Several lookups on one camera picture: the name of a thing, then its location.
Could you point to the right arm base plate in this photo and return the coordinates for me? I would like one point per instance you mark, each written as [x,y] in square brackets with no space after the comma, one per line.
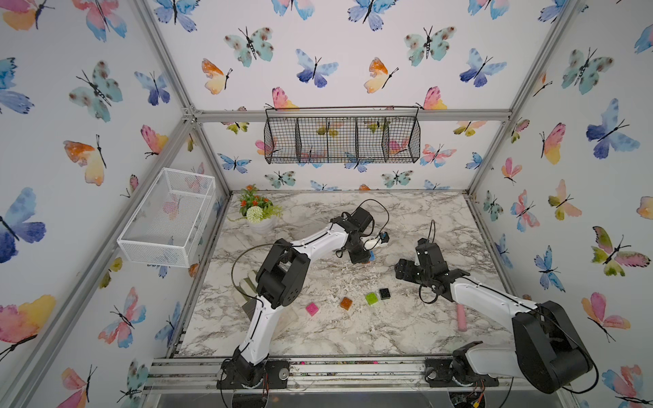
[449,371]

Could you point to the flower plant white pot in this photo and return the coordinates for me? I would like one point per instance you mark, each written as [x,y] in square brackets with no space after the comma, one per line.
[258,211]

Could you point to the green lego brick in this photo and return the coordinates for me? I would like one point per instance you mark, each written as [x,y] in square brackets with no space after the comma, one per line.
[371,298]

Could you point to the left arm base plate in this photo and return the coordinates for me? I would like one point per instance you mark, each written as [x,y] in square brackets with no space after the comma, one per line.
[239,374]

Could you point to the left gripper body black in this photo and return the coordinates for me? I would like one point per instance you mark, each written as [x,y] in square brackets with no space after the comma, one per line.
[357,253]

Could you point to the white mesh basket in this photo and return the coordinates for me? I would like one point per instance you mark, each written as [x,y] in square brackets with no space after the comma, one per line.
[166,227]

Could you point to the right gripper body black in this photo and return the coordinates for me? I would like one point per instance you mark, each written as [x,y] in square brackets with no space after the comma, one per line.
[427,278]

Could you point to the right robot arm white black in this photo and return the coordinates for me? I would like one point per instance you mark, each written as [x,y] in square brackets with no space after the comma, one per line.
[546,351]

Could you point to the aluminium front rail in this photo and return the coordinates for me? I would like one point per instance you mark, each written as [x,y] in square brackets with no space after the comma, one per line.
[313,374]

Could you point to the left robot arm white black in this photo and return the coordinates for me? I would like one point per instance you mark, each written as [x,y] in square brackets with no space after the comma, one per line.
[280,280]

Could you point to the black wire basket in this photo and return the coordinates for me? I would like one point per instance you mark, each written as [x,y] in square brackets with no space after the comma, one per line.
[329,135]

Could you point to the pink lego brick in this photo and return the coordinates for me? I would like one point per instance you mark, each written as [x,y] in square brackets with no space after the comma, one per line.
[312,309]

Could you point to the orange lego brick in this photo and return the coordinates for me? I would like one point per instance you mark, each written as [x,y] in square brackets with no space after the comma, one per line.
[346,303]

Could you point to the black lego brick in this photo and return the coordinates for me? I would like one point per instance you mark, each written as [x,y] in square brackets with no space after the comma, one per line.
[384,293]

